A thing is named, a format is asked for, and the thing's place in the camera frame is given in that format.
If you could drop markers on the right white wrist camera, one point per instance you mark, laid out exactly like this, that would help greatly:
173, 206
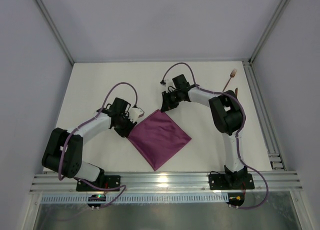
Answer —
167, 83

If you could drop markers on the controller board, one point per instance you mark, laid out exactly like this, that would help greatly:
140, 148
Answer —
235, 200
96, 200

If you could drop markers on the aluminium front rail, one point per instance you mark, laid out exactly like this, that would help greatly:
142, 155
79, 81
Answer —
163, 182

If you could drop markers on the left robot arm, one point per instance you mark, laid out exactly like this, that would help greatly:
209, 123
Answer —
64, 150

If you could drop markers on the aluminium rail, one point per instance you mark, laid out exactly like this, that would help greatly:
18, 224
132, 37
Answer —
273, 148
163, 182

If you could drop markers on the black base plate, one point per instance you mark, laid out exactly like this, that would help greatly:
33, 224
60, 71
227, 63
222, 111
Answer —
224, 181
103, 183

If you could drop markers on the right aluminium frame post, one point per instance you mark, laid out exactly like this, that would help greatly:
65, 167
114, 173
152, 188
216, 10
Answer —
278, 12

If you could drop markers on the right controller board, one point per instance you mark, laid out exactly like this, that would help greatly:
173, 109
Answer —
235, 200

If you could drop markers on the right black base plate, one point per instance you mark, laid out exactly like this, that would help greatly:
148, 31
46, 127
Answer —
224, 181

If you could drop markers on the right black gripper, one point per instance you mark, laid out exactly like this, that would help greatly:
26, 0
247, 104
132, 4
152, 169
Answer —
169, 101

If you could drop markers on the right side aluminium rail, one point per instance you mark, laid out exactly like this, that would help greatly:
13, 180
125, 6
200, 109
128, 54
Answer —
273, 148

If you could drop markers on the left controller board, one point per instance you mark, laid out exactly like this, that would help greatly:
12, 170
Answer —
96, 200

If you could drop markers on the slotted grey cable duct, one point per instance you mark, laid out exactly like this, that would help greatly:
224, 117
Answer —
135, 198

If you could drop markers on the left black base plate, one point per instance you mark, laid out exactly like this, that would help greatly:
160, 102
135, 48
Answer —
103, 183

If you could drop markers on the aluminium frame post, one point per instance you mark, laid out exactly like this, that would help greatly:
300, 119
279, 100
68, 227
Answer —
54, 30
278, 12

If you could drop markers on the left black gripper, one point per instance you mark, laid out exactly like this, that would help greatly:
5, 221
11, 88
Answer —
124, 126

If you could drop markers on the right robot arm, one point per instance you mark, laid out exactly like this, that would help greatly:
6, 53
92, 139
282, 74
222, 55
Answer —
227, 118

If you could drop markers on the left aluminium frame post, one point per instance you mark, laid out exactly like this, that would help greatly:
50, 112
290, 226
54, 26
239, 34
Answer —
54, 30

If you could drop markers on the purple satin napkin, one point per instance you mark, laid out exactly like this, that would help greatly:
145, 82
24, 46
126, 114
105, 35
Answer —
158, 138

